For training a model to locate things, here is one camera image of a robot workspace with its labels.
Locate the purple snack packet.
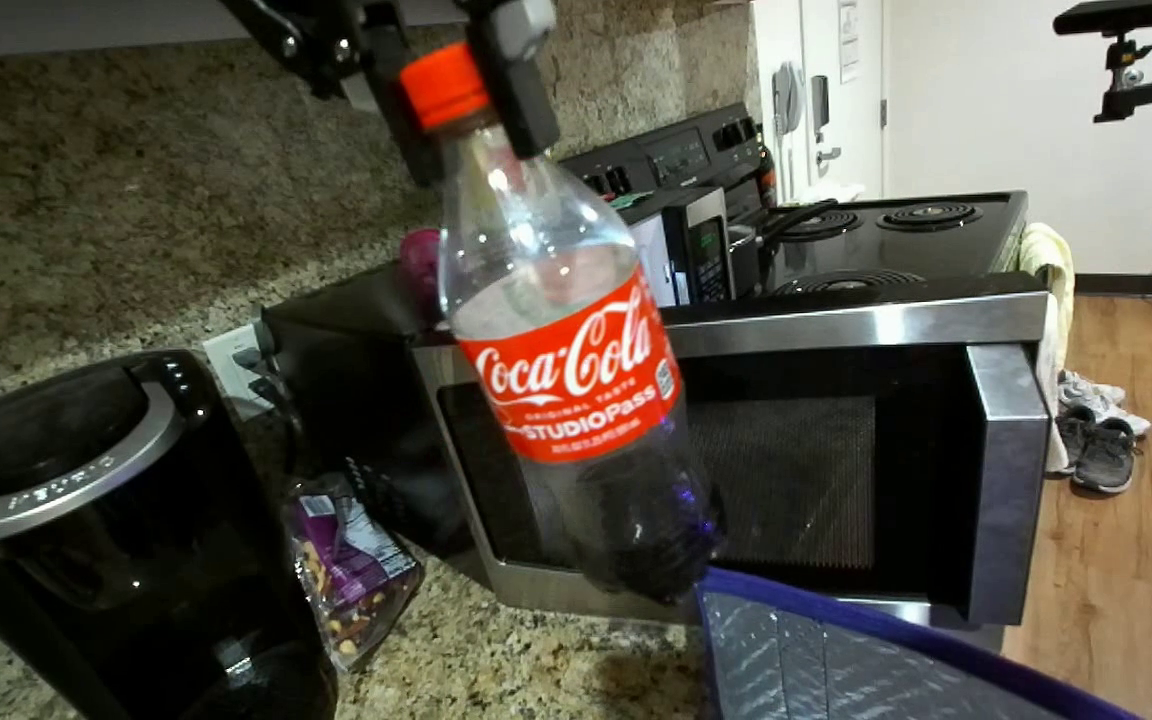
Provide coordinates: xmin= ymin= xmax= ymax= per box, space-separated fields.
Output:
xmin=284 ymin=470 xmax=430 ymax=673

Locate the white refrigerator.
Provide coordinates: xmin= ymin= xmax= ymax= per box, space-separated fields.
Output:
xmin=748 ymin=0 xmax=890 ymax=207

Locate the grey sandal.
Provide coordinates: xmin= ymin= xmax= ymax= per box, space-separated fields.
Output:
xmin=1067 ymin=412 xmax=1147 ymax=502

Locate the black electric stove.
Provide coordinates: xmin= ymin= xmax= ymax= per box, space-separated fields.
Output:
xmin=560 ymin=100 xmax=1047 ymax=314

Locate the black stainless microwave oven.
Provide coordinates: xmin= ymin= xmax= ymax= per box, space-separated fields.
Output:
xmin=262 ymin=183 xmax=1056 ymax=634

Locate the white shoe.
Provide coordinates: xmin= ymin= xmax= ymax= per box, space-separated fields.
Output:
xmin=1052 ymin=371 xmax=1137 ymax=429

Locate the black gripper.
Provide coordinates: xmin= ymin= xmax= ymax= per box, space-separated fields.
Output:
xmin=221 ymin=0 xmax=565 ymax=191

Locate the black coffee maker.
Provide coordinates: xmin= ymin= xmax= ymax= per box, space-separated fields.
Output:
xmin=0 ymin=349 xmax=340 ymax=720

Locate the Coca-Cola plastic bottle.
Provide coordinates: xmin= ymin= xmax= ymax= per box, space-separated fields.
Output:
xmin=396 ymin=37 xmax=727 ymax=607

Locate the pale yellow towel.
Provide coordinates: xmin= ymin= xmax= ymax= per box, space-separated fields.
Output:
xmin=1018 ymin=221 xmax=1080 ymax=394

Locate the small purple object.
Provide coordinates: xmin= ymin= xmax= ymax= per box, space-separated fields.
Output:
xmin=396 ymin=221 xmax=450 ymax=326

